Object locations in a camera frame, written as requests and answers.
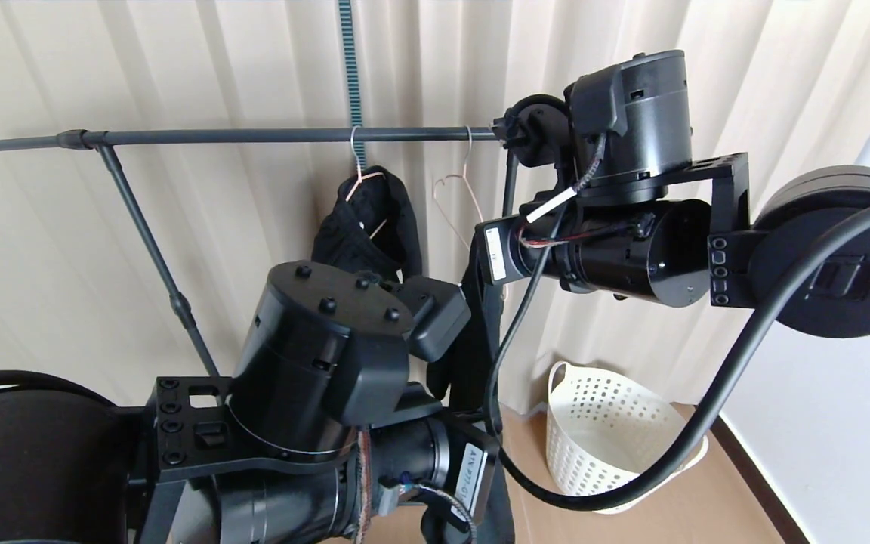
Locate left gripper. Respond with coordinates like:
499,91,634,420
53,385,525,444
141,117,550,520
208,414,501,544

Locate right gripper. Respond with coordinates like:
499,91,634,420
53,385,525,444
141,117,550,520
475,198,712,309

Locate pink clothes hanger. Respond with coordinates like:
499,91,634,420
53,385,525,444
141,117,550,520
432,127,490,250
344,127,389,241

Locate black garment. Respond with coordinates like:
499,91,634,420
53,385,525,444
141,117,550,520
424,257,515,544

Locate black shorts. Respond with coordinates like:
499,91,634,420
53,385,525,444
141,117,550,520
310,166,423,284

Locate white laundry basket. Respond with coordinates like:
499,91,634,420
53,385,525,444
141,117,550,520
545,361,710,516

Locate black clothes rack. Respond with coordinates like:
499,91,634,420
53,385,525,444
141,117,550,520
0,127,520,379

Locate beige curtain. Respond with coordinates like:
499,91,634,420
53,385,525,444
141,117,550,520
356,0,870,424
0,0,364,409

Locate window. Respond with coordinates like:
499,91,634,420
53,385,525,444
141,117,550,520
338,0,366,167

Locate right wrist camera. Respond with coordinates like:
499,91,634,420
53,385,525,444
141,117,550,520
492,94,573,168

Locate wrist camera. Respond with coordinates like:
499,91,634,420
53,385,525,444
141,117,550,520
492,94,573,168
382,276,472,363

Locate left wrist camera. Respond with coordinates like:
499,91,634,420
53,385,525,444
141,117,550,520
382,276,472,363

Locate black cable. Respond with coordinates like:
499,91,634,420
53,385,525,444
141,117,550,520
483,193,870,513

